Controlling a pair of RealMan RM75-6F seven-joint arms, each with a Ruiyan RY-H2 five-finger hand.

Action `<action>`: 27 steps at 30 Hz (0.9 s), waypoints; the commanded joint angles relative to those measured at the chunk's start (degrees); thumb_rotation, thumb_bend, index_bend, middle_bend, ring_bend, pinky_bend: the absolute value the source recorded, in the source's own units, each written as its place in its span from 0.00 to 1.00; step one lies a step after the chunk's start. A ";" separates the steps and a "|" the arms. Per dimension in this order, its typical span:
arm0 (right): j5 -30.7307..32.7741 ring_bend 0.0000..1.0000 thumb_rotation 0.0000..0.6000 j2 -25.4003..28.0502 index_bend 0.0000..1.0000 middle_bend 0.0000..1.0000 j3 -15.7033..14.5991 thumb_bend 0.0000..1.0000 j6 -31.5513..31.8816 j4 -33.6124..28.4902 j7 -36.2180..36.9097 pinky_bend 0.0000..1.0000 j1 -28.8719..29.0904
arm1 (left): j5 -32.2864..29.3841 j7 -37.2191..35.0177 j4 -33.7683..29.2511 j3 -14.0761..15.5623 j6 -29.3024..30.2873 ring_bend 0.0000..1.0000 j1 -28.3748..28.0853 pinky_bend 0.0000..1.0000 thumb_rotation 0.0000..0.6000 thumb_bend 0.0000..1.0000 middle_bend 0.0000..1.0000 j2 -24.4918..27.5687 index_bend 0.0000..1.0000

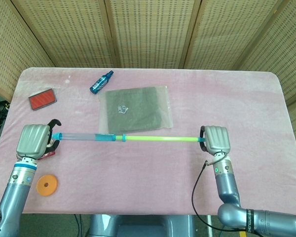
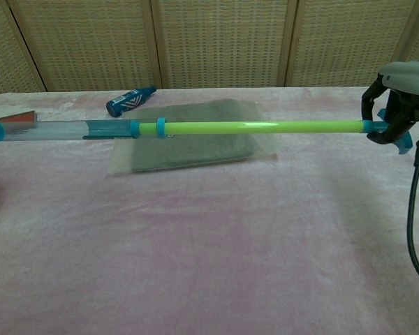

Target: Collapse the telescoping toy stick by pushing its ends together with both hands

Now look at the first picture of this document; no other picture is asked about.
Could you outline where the pink tablecloth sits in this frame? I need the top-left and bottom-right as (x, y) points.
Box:
(0, 67), (296, 218)

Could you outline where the red stamp pad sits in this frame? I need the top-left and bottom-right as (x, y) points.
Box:
(28, 88), (57, 112)

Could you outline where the blue spray bottle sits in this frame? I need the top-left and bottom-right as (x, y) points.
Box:
(89, 70), (114, 94)

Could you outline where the grey robot torso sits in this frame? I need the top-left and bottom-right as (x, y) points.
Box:
(88, 214), (195, 237)

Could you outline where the orange plastic disc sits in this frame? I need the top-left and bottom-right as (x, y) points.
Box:
(36, 174), (58, 197)

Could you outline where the blue green water pump toy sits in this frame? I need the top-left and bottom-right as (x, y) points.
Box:
(50, 132), (207, 144)

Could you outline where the grey cloth in plastic bag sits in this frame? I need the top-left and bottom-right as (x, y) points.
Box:
(98, 85), (174, 135)

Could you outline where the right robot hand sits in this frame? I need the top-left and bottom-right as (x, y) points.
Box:
(199, 125), (231, 156)

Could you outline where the woven bamboo folding screen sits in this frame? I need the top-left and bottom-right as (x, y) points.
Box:
(0, 0), (296, 158)

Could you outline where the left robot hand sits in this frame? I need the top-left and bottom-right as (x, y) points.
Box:
(16, 119), (62, 160)

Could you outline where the red floral crumpled cloth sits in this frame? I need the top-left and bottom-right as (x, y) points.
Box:
(37, 151), (56, 160)

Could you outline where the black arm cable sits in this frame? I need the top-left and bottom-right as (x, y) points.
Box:
(191, 160), (247, 233)

